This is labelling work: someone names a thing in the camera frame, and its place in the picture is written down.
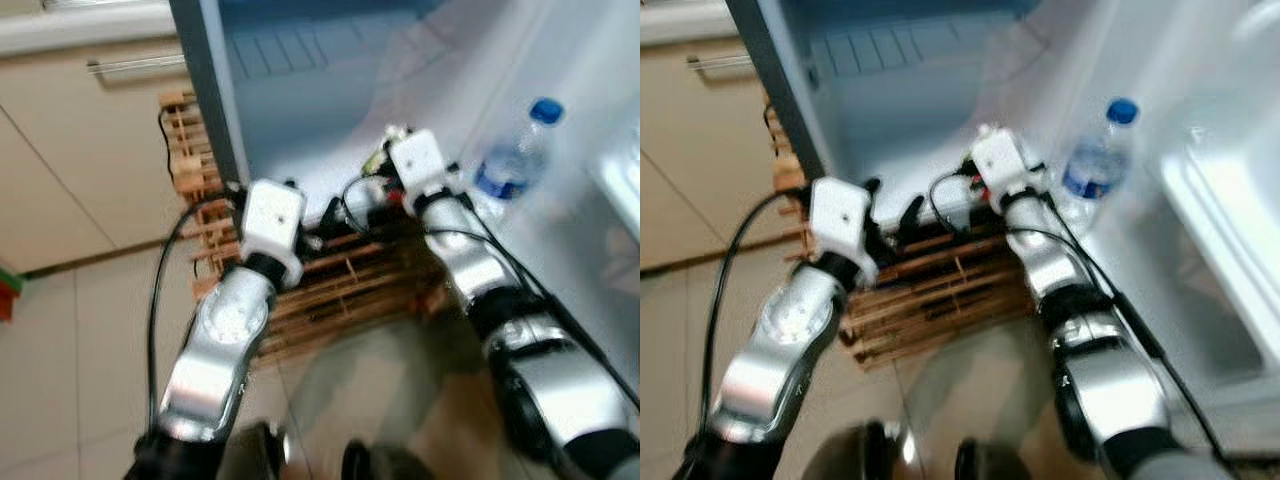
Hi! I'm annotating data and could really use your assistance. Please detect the grey mini fridge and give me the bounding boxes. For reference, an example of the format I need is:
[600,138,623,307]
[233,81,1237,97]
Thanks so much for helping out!
[168,0,641,386]
[725,0,1280,446]

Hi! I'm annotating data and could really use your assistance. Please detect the wooden slatted rack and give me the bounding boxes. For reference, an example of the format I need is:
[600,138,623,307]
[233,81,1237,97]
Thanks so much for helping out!
[762,93,1048,373]
[157,90,453,368]

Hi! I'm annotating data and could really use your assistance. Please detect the water bottle blue cap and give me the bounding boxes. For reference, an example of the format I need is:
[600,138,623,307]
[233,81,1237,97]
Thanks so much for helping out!
[1056,96,1142,239]
[468,96,567,229]

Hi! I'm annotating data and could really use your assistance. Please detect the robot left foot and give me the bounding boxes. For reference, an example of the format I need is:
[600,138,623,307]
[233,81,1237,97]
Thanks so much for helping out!
[215,420,293,480]
[798,420,913,480]

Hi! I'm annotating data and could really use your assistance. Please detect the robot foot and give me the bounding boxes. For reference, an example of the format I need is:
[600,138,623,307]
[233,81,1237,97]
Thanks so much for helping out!
[953,437,1013,480]
[340,438,433,480]
[798,420,913,480]
[215,420,293,480]

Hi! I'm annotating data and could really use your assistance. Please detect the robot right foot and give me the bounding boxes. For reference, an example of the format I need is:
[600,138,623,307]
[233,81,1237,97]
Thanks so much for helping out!
[340,438,433,480]
[953,437,1013,480]

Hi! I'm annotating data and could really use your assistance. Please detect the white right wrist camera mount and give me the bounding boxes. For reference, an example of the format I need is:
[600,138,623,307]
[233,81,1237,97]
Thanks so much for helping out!
[968,127,1043,208]
[384,128,453,217]

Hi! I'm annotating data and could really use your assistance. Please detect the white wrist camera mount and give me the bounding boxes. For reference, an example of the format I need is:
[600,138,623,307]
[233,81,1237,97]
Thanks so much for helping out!
[807,176,882,288]
[237,178,307,288]
[384,128,453,217]
[968,127,1043,208]

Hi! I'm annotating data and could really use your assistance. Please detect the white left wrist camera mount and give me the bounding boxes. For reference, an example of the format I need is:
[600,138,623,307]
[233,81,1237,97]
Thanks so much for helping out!
[237,178,307,288]
[807,176,882,288]

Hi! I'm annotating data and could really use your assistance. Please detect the steel cabinet handle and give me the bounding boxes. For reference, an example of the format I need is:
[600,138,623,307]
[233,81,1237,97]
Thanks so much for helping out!
[85,52,191,80]
[685,52,749,75]

